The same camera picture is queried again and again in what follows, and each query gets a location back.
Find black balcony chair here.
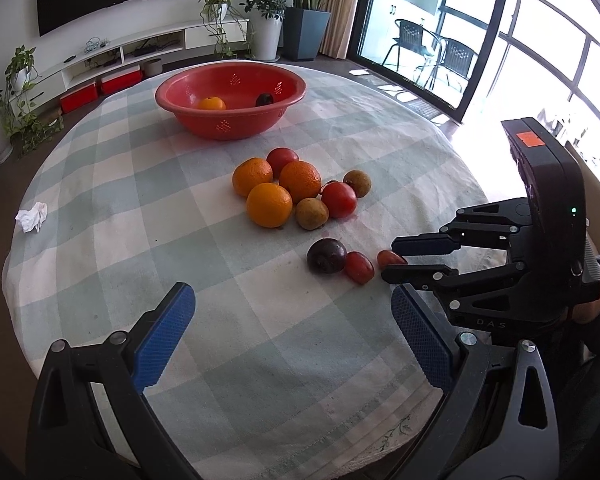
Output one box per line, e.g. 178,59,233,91
422,37,476,93
381,19,441,73

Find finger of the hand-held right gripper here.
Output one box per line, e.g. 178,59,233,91
380,259,528,323
391,198,533,261

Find red storage box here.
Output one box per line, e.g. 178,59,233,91
59,83,99,114
99,69,143,95

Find beige curtain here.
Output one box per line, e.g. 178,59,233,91
317,0,366,58

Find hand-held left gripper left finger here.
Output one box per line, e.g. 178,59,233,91
26,282,203,480

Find crumpled white tissue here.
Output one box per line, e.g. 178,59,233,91
15,202,49,233

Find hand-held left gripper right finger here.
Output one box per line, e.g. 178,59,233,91
390,284,561,480

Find tall plant in grey-blue pot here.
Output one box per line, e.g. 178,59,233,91
262,0,333,62

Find brown kiwi fruit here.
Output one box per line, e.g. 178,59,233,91
295,197,330,231
343,169,371,198

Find trailing pothos in white pot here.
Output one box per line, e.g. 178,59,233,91
4,46,43,106
198,0,253,58

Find small red cherry tomato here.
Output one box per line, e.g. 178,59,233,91
344,251,376,285
377,249,409,268

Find red plastic colander basin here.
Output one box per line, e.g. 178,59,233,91
154,64,307,141

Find white television cabinet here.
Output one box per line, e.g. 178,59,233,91
15,19,251,111

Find leafy plant in tall white pot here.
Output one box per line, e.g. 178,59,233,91
238,0,287,62

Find checkered green white tablecloth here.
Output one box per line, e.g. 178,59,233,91
2,59,496,480

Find black sliding door frame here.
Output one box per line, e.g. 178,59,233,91
347,0,515,123

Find person's right hand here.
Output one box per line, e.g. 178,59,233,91
572,280,600,325

